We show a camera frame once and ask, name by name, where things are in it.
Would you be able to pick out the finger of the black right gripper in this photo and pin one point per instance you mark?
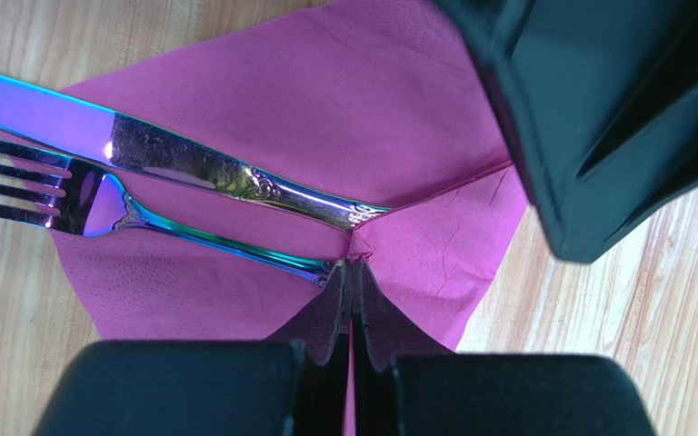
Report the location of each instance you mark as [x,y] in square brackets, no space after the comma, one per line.
[597,102]

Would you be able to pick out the iridescent table knife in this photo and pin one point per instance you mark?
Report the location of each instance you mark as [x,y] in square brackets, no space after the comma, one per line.
[123,142]

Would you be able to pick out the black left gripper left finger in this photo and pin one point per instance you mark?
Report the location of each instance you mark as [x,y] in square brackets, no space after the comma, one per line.
[319,323]

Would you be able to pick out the iridescent fork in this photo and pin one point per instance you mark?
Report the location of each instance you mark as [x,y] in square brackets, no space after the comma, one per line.
[83,199]

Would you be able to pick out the magenta paper napkin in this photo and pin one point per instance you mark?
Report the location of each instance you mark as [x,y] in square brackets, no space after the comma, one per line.
[376,101]

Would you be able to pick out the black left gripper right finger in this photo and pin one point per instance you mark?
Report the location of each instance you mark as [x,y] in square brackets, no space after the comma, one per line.
[387,331]

